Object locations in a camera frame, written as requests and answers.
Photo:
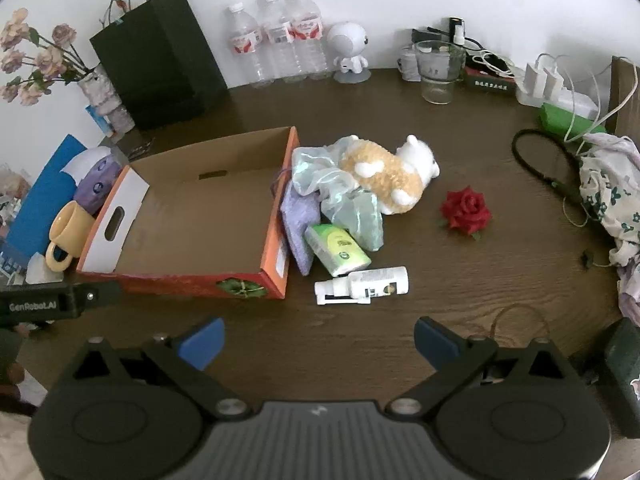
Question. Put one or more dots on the blue and white packet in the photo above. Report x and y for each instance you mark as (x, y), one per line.
(97, 120)

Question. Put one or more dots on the small black spray bottle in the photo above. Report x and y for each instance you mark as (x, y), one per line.
(456, 30)

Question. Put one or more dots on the purple tissue box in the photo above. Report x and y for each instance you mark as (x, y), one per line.
(97, 185)

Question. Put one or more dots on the white power strip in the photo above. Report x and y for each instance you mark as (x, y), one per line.
(575, 102)

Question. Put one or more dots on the brown paper bag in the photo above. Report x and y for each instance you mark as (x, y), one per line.
(625, 95)

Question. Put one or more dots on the white charger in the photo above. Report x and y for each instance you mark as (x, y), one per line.
(554, 80)
(535, 80)

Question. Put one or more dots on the clear water bottle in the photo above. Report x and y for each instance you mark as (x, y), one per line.
(279, 35)
(310, 35)
(245, 40)

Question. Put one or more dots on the black paper bag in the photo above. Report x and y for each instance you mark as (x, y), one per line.
(160, 60)

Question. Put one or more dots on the orange cardboard box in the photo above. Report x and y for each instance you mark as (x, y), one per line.
(200, 220)

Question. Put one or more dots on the white robot figurine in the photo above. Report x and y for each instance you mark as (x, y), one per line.
(347, 42)

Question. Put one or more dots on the tan and white plush toy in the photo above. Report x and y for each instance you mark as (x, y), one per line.
(385, 170)

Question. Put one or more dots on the dark green box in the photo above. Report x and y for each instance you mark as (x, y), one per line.
(624, 370)

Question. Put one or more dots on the white lace vase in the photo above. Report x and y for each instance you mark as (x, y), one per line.
(102, 97)

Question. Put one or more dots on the dark flat box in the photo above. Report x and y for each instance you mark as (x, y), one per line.
(492, 84)

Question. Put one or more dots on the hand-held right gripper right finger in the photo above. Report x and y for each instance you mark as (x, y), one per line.
(435, 342)

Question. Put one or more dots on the small white jar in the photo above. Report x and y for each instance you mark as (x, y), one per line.
(410, 65)

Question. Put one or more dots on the green tissue pack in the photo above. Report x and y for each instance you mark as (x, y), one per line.
(337, 250)

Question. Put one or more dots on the red artificial rose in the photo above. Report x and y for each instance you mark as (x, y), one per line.
(466, 210)

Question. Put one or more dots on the yellow mug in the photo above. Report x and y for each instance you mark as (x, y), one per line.
(70, 230)

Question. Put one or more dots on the pink artificial flowers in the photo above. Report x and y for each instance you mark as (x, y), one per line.
(40, 60)

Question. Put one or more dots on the white spray bottle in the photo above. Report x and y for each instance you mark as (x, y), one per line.
(372, 282)

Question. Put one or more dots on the brown wooden desktop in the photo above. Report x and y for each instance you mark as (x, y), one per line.
(320, 330)

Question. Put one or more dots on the purple glove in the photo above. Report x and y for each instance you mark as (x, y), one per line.
(300, 230)

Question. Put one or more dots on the clear glass cup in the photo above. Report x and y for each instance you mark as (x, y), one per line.
(439, 72)

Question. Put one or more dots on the floral cloth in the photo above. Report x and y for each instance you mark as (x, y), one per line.
(610, 190)

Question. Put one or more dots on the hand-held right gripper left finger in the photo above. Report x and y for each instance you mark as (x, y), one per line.
(202, 342)

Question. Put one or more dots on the pale green sheer fabric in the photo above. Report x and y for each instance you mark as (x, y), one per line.
(320, 175)

